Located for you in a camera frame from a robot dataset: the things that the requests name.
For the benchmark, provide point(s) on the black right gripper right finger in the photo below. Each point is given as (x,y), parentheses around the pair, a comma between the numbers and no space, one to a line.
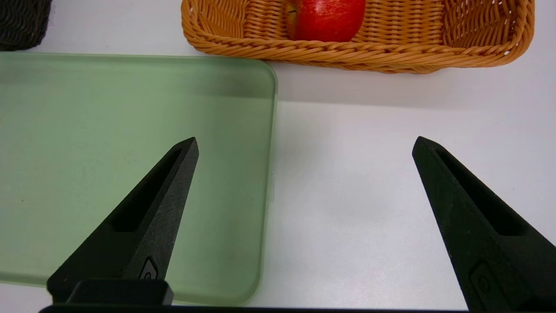
(491,261)

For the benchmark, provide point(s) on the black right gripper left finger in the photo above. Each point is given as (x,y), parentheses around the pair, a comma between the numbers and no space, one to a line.
(130,234)

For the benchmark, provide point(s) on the red apple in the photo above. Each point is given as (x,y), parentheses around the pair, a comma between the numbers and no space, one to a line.
(325,19)

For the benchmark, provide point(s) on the orange wicker basket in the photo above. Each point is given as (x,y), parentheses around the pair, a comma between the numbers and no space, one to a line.
(391,52)

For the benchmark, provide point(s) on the dark brown wicker basket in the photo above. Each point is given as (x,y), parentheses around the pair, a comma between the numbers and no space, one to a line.
(21,21)

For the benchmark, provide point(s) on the green plastic tray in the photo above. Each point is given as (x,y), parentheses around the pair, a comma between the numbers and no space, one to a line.
(87,130)

